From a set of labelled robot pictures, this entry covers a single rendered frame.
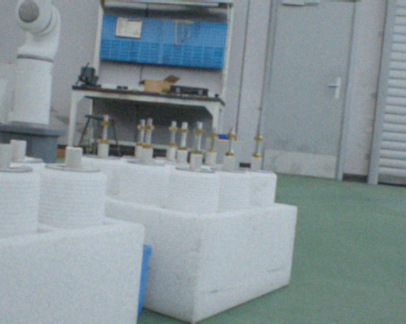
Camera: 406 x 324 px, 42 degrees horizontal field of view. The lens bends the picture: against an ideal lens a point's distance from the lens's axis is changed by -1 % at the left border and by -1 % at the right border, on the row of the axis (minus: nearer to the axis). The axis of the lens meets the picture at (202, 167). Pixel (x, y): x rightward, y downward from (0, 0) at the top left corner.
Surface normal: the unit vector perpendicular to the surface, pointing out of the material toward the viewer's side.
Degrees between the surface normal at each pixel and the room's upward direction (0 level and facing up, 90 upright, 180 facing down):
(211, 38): 90
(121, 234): 90
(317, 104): 90
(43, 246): 90
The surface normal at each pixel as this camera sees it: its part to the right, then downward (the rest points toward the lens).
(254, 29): -0.12, 0.04
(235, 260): 0.83, 0.11
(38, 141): 0.59, 0.14
